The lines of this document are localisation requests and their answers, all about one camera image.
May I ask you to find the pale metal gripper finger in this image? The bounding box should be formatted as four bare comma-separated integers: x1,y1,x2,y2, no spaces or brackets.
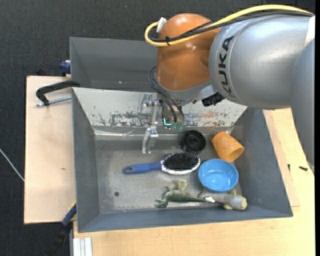
141,126,160,154
138,93,155,114

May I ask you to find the black ribbed round cap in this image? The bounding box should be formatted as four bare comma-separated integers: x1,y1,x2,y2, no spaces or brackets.
179,129,207,154

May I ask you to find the blue hairbrush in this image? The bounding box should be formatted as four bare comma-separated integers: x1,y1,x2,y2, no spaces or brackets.
122,151,202,176

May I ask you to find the grey metal bin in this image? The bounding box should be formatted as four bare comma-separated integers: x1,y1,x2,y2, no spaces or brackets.
69,36,294,233

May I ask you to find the green toy lizard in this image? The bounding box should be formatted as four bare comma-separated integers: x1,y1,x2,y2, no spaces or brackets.
154,179,216,209

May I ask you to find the orange plastic cup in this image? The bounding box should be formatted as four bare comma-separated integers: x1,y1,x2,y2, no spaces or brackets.
211,131,245,164

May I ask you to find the blue plastic bowl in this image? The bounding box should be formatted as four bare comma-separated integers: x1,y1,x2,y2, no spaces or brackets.
197,158,240,194

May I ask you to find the grey-green plush toy animal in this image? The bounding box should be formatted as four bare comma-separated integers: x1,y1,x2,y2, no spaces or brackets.
204,188,249,211

